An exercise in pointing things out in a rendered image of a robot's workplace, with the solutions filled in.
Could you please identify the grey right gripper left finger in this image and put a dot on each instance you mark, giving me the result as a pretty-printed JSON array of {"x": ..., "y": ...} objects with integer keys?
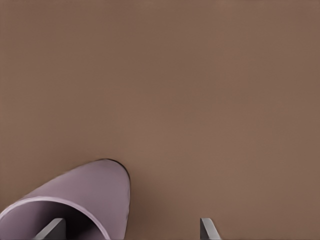
[{"x": 53, "y": 229}]

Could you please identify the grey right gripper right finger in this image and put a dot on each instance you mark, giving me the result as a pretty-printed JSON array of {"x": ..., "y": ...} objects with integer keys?
[{"x": 208, "y": 229}]

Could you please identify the purple cup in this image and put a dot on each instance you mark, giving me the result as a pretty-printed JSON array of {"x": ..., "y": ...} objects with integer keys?
[{"x": 95, "y": 185}]

